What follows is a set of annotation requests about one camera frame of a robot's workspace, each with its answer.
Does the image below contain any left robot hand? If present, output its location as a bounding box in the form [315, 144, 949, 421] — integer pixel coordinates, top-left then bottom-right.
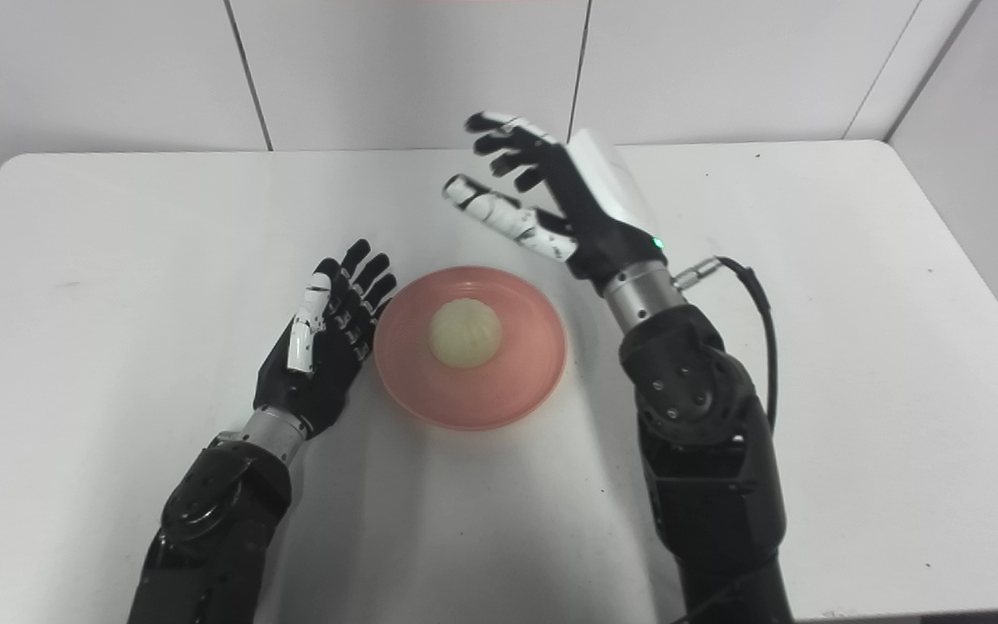
[253, 239, 398, 440]

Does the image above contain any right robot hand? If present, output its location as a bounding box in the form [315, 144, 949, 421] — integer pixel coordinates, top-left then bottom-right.
[442, 111, 669, 284]

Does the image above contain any white steamed bun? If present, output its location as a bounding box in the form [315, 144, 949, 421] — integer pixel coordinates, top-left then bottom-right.
[428, 298, 504, 369]

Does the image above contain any pink plate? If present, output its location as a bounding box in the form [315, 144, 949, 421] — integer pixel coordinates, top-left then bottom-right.
[374, 266, 568, 432]

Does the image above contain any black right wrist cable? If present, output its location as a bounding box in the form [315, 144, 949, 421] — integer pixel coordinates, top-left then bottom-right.
[672, 256, 780, 434]

